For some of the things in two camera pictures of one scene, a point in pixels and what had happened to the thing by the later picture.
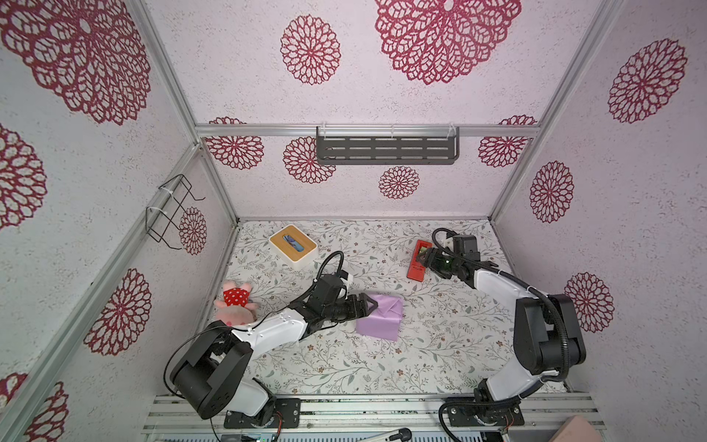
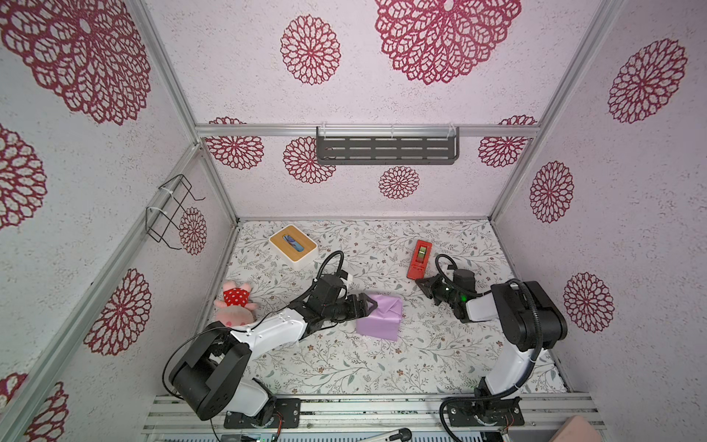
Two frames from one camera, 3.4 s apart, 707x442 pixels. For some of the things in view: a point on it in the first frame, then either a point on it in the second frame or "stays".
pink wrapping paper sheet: (384, 322) stays
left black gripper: (364, 311) stays
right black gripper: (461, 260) to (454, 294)
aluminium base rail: (372, 417) stays
